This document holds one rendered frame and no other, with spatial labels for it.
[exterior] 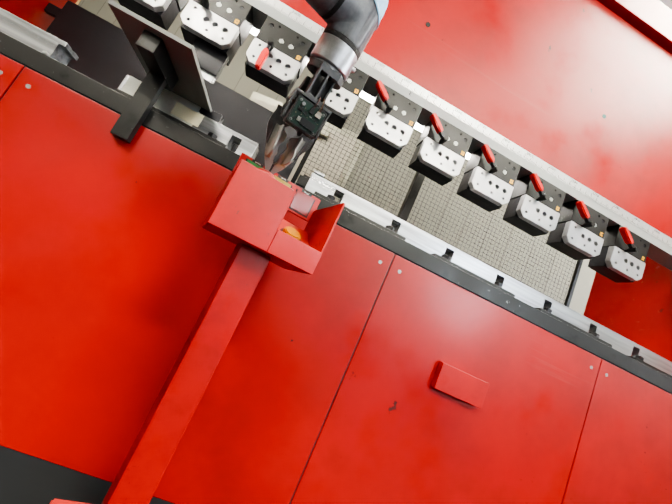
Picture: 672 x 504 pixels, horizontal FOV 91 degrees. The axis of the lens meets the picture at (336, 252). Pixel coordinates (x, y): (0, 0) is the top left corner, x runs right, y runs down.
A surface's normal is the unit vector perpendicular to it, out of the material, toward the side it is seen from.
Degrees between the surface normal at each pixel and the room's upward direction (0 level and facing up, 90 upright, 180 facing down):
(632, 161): 90
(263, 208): 90
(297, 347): 90
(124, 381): 90
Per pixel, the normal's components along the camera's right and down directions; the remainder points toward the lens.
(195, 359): 0.43, 0.01
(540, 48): 0.22, -0.10
